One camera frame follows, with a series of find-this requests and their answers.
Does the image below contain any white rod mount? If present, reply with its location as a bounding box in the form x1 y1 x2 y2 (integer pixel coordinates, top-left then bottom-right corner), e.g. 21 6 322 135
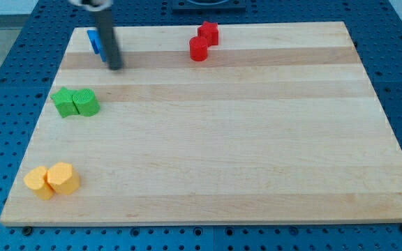
68 0 113 10

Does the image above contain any yellow hexagon block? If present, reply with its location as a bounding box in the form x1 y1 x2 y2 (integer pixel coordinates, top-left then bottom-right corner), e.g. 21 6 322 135
47 162 80 195

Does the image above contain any green cylinder block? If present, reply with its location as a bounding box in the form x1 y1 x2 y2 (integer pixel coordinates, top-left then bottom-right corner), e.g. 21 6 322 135
72 89 100 116

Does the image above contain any red star block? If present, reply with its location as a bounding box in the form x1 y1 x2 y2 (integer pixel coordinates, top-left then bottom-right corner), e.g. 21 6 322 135
198 21 219 47

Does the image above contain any green star block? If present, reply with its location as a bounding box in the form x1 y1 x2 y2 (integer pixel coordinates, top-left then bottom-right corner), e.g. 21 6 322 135
51 87 79 118

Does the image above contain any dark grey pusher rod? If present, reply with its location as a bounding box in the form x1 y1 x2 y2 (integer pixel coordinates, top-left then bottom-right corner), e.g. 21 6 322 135
92 7 124 70

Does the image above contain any yellow heart block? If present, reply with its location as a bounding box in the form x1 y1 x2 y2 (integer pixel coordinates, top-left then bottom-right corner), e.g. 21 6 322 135
23 166 54 200

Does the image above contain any blue cube block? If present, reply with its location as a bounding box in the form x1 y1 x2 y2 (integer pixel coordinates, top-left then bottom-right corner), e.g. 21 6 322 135
87 30 100 54

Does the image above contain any red cylinder block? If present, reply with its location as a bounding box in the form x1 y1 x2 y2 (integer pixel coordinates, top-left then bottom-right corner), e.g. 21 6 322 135
189 36 208 61

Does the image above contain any wooden board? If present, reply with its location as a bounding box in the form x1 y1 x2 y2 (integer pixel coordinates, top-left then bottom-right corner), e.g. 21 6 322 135
0 22 402 227

